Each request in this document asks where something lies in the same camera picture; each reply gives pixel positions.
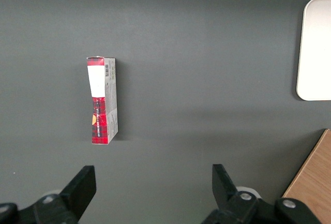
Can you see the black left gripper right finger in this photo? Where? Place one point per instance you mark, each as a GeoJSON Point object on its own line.
{"type": "Point", "coordinates": [227, 190]}

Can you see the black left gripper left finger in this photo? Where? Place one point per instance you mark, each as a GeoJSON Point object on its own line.
{"type": "Point", "coordinates": [77, 193]}

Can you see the white rectangular tray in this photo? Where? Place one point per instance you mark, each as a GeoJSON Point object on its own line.
{"type": "Point", "coordinates": [316, 53]}

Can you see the wooden drawer cabinet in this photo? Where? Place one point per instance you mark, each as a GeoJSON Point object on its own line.
{"type": "Point", "coordinates": [314, 182]}

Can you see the red plaid cookie box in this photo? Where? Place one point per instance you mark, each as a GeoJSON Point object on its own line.
{"type": "Point", "coordinates": [102, 99]}

